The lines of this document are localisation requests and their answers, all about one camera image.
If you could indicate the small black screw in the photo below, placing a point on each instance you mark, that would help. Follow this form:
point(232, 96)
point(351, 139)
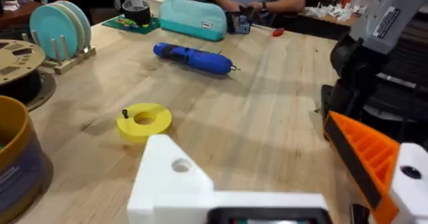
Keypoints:
point(125, 113)

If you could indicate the pale green plate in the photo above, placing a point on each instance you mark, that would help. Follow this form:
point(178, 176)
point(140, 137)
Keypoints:
point(79, 33)

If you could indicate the teal zip bag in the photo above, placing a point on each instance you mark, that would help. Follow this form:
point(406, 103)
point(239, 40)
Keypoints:
point(192, 20)

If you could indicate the green board with blocks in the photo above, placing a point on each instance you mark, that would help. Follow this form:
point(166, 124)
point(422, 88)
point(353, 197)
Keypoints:
point(133, 26)

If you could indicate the blue black device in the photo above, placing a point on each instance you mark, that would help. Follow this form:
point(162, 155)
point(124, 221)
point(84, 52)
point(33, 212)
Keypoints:
point(239, 21)

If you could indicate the small red tool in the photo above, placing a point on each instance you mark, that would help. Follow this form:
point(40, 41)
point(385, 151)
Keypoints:
point(278, 32)

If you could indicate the light blue plate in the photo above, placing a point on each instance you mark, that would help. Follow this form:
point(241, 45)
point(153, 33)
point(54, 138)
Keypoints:
point(85, 23)

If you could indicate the yellow disc with hole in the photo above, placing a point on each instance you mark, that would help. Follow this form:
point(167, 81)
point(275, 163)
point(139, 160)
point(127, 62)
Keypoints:
point(157, 123)

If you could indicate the blue electric screwdriver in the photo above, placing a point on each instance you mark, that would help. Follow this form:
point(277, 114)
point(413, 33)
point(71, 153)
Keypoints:
point(197, 58)

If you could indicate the black tape roll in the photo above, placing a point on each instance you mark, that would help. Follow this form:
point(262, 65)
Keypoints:
point(136, 11)

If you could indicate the wooden peg plate rack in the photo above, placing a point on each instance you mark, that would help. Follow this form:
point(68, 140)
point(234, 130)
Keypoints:
point(72, 61)

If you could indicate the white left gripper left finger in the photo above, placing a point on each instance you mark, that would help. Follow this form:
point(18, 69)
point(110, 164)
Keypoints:
point(167, 197)

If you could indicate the teal plate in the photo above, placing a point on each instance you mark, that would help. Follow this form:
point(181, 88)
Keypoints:
point(50, 30)

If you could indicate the white orange left gripper right finger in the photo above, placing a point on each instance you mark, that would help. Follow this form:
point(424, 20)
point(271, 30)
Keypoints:
point(371, 150)

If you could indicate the white box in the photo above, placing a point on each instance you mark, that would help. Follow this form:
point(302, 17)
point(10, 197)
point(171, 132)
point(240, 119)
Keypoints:
point(152, 0)

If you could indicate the brown tub with toys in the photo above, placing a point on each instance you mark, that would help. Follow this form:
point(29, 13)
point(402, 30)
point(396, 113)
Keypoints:
point(16, 170)

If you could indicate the tan filament spool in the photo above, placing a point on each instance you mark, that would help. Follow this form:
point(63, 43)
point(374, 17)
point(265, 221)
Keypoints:
point(16, 60)

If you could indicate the white paper heap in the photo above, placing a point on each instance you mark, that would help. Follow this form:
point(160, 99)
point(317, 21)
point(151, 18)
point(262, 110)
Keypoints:
point(334, 11)

